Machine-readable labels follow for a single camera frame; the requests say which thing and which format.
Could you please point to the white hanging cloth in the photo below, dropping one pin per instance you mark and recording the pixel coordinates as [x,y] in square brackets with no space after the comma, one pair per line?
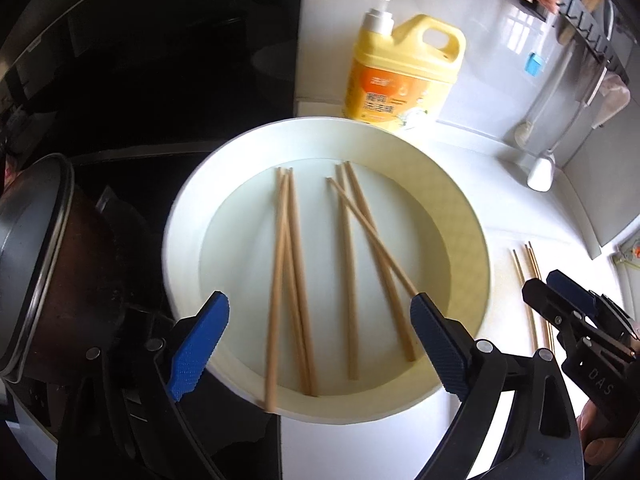
[616,96]

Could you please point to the white bottle brush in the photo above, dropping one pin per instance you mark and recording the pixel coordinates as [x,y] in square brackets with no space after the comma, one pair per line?
[524,130]

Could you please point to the wooden chopstick single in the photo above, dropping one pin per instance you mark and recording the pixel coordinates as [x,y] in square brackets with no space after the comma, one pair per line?
[375,239]

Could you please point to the right hand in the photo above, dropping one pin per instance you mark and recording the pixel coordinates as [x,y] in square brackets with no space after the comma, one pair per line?
[599,447]

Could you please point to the wooden chopstick basin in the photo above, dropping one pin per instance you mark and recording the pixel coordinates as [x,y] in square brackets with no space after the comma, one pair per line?
[351,294]
[384,272]
[293,305]
[301,289]

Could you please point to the blue silicone brush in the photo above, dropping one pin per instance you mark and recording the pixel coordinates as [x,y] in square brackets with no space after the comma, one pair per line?
[534,64]

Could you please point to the black wall rack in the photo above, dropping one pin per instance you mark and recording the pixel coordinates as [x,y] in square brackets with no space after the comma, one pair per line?
[575,15]

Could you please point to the wooden utensil handle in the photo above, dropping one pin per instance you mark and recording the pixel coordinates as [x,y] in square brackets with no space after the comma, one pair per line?
[577,18]

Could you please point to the dark cooking pot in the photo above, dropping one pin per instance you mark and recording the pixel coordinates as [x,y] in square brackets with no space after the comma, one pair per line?
[34,213]

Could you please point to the yellow dish soap bottle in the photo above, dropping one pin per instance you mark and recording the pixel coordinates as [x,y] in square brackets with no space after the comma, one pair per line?
[401,73]

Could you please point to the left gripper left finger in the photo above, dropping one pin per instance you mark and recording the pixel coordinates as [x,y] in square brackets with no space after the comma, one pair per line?
[137,409]

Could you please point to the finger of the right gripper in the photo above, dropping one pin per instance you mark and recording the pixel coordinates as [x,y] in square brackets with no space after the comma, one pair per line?
[545,304]
[585,299]

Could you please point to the white round basin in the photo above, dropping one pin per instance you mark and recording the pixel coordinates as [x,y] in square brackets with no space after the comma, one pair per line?
[220,235]

